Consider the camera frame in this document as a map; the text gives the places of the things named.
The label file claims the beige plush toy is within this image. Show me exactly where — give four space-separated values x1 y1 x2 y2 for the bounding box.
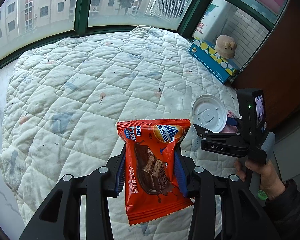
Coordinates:
215 35 237 59

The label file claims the orange chocolate wafer wrapper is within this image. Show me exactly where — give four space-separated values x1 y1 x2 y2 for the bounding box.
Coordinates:
117 119 192 225

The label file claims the green window frame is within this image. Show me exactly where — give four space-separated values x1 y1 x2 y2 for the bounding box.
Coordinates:
0 0 290 68

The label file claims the white plastic cup lid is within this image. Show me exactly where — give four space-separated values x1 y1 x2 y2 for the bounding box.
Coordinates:
192 94 227 133

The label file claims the blue yellow tissue box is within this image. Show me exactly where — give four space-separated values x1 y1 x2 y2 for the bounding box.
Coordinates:
189 39 240 83

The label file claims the person right hand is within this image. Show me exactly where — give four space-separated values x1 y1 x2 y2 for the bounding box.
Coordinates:
245 160 286 200

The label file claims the pink Franzzi snack wrapper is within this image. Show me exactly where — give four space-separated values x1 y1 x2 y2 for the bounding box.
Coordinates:
221 111 238 133

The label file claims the white quilted mattress pad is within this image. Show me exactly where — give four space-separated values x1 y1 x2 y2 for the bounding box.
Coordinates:
0 26 239 223

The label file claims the black camera with screen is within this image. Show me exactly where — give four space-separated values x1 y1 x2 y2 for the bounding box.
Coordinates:
237 88 266 141

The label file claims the clear plastic cup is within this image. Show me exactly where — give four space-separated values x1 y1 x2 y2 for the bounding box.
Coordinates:
163 85 192 114

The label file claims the black jacket sleeve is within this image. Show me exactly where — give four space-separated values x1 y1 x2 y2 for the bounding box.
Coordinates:
263 179 300 239

